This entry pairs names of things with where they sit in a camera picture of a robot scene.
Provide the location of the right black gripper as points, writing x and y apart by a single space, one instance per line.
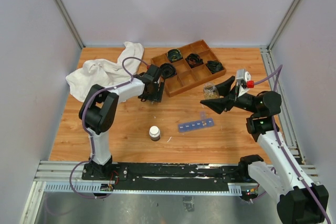
225 103

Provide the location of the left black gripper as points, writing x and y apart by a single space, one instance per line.
157 96

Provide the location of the clear jar of pills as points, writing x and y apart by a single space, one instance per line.
210 91

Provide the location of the blue weekly pill organizer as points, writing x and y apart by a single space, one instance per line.
203 122

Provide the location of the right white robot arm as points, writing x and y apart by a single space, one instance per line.
298 198

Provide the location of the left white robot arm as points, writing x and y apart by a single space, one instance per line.
98 112

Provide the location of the rolled belt right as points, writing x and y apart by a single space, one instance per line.
214 66

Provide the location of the white cap dark bottle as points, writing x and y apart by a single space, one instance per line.
154 133

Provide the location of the rolled belt back left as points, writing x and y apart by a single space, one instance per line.
174 55

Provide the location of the rolled belt middle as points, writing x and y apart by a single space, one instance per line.
194 60

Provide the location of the white crumpled cloth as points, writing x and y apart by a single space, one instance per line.
104 72

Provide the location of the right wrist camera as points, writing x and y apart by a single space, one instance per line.
243 82

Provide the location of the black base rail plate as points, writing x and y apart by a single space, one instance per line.
167 176

